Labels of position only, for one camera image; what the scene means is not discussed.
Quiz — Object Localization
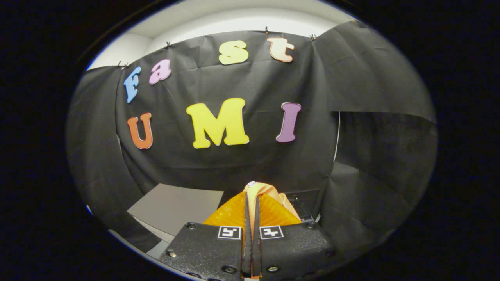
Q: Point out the grey cabinet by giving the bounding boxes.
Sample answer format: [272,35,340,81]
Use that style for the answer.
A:
[127,183,224,260]

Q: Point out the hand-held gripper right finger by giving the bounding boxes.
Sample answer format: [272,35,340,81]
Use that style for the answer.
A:
[252,194,341,280]

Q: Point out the black backdrop cloth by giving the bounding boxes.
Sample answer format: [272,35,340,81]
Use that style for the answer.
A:
[66,20,438,260]

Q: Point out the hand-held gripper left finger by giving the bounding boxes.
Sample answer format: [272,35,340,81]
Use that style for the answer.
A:
[158,191,253,280]

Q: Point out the orange garment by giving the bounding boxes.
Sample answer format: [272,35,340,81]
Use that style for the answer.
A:
[243,181,301,278]

